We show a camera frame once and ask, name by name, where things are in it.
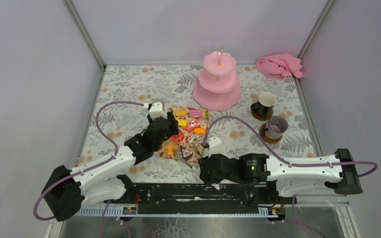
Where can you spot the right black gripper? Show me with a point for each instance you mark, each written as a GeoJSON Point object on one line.
{"type": "Point", "coordinates": [206, 177]}

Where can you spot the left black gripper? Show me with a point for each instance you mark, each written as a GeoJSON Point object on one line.
{"type": "Point", "coordinates": [171, 121]}

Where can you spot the metal tongs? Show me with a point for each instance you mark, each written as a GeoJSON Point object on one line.
{"type": "Point", "coordinates": [180, 159]}

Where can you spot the floral dessert tray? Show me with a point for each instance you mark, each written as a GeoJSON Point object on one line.
{"type": "Point", "coordinates": [187, 144]}

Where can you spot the brown wooden saucer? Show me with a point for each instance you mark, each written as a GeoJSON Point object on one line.
{"type": "Point", "coordinates": [262, 131]}
{"type": "Point", "coordinates": [261, 117]}

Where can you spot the purple mug black handle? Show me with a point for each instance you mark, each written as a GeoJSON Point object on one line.
{"type": "Point", "coordinates": [275, 127]}

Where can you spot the black mug white inside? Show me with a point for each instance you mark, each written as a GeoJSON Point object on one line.
{"type": "Point", "coordinates": [265, 102]}

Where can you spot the chocolate cake piece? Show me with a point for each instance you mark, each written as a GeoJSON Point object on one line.
{"type": "Point", "coordinates": [186, 154]}

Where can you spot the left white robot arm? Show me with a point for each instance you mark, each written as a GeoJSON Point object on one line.
{"type": "Point", "coordinates": [67, 190]}

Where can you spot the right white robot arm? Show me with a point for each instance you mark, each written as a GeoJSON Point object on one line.
{"type": "Point", "coordinates": [285, 180]}

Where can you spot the orange round pastry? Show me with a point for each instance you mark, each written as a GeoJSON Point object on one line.
{"type": "Point", "coordinates": [169, 148]}

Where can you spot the red donut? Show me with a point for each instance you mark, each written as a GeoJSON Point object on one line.
{"type": "Point", "coordinates": [178, 137]}

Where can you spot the yellow roll cake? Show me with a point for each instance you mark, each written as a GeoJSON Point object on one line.
{"type": "Point", "coordinates": [182, 123]}

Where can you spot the tan biscuit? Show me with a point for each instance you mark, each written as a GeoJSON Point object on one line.
{"type": "Point", "coordinates": [180, 113]}

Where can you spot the chocolate drizzle donut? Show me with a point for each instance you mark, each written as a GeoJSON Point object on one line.
{"type": "Point", "coordinates": [195, 139]}

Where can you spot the strawberry cream cake slice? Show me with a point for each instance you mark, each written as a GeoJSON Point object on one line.
{"type": "Point", "coordinates": [192, 125]}

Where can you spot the pink wafer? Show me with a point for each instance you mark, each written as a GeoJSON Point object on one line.
{"type": "Point", "coordinates": [195, 113]}

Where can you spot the orange tart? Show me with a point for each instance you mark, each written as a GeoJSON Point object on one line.
{"type": "Point", "coordinates": [200, 130]}

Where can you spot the pink three-tier cake stand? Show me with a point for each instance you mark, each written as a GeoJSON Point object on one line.
{"type": "Point", "coordinates": [217, 87]}

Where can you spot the pink cloth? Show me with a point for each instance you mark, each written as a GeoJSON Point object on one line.
{"type": "Point", "coordinates": [280, 66]}

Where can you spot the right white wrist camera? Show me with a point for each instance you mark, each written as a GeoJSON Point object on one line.
{"type": "Point", "coordinates": [212, 146]}

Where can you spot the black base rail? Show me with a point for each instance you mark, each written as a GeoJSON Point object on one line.
{"type": "Point", "coordinates": [198, 200]}

